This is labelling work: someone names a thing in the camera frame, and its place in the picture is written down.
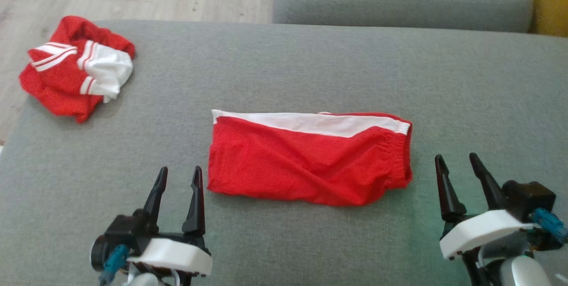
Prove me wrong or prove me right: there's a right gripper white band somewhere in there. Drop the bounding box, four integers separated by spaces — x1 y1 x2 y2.
434 152 539 261

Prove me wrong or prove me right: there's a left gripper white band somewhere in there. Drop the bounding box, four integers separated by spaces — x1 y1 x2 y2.
127 166 213 277

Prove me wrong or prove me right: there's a red shorts white side stripe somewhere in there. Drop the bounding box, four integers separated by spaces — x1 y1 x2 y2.
207 110 413 207

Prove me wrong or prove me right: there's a red basketball jersey white trim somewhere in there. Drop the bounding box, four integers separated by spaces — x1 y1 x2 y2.
19 16 136 123

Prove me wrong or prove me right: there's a large grey sofa seat cushion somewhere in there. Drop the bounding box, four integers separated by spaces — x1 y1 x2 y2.
0 20 568 286

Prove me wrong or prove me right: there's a left teal connector cable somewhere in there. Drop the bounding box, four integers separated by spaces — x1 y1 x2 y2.
99 244 130 286

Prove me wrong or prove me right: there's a teal connector cable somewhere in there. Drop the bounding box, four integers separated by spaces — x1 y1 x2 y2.
530 208 568 246
99 244 130 286

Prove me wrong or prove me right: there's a right teal connector cable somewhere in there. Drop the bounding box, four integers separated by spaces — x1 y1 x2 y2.
530 208 568 246

